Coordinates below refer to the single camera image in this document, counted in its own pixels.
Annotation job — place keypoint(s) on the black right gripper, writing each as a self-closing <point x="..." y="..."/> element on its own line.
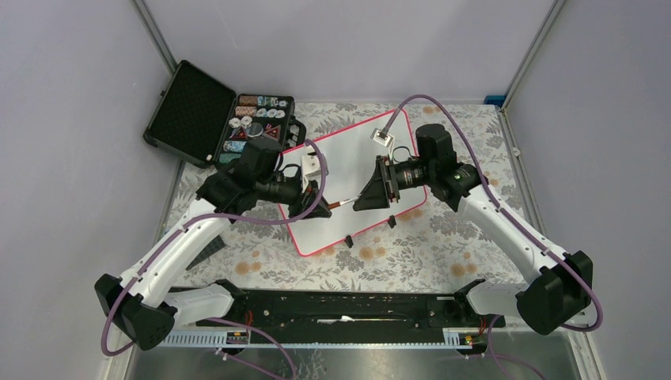
<point x="376" y="195"/>

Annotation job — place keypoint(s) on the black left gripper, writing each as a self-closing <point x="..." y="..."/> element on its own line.
<point x="305" y="198"/>

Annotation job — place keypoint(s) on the red capped marker pen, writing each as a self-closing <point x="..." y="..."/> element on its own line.
<point x="341" y="203"/>

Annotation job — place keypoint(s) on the pink framed whiteboard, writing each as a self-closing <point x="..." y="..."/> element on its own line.
<point x="350" y="155"/>

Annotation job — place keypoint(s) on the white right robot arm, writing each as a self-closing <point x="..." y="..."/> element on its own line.
<point x="556" y="286"/>

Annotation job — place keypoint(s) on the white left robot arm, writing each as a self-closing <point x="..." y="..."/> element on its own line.
<point x="138" y="306"/>

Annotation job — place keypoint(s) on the grey lego baseplate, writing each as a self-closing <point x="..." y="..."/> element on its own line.
<point x="214" y="246"/>

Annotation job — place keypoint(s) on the black poker chip case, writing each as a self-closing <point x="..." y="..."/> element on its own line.
<point x="205" y="123"/>

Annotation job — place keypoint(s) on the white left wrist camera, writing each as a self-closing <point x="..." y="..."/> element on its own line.
<point x="310" y="167"/>

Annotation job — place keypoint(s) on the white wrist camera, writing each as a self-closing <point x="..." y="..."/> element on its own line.
<point x="310" y="167"/>
<point x="382" y="138"/>

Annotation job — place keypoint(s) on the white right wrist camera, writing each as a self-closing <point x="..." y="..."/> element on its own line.
<point x="382" y="138"/>

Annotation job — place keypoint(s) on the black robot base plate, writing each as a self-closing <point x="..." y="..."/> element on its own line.
<point x="275" y="308"/>

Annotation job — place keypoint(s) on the blue corner bracket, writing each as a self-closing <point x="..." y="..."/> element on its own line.
<point x="495" y="100"/>

